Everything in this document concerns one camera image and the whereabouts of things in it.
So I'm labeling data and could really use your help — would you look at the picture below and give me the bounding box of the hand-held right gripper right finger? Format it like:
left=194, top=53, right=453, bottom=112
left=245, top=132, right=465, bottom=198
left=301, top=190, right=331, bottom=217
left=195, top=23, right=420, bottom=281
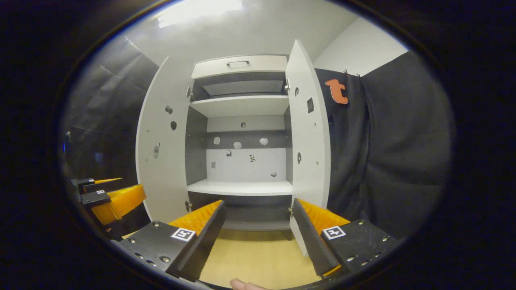
left=291, top=198, right=397, bottom=278

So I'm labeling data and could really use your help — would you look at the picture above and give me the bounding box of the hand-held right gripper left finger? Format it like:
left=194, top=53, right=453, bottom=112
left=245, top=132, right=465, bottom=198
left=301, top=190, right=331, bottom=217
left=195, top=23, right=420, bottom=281
left=120, top=199, right=227, bottom=282

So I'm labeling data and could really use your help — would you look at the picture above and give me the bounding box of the grey cabinet door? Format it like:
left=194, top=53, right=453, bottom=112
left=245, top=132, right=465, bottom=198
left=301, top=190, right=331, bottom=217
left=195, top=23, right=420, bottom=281
left=285, top=39, right=332, bottom=257
left=135, top=56, right=194, bottom=224

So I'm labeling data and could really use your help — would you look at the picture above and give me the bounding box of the grey double-door shoe cabinet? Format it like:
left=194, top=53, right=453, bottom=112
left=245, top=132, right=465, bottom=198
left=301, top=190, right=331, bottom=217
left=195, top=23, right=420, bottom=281
left=135, top=39, right=332, bottom=258

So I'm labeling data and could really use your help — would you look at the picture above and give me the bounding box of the white lower cabinet shelf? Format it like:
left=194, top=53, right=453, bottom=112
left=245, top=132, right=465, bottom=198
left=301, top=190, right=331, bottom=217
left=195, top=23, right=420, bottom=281
left=187, top=179, right=293, bottom=197

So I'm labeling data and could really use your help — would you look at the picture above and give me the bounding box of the white cabinet shelf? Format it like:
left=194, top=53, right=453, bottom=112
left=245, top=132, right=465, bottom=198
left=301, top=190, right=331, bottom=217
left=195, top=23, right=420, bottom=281
left=187, top=179, right=293, bottom=197
left=189, top=95, right=290, bottom=118

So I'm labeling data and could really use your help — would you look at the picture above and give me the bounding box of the white upper cabinet shelf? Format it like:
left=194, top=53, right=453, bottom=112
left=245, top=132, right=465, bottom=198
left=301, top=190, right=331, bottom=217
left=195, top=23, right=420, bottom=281
left=189, top=95, right=290, bottom=118

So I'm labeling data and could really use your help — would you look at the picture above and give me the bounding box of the black backdrop cloth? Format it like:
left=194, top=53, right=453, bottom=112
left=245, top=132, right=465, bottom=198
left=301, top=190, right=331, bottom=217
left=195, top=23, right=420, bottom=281
left=60, top=36, right=456, bottom=242

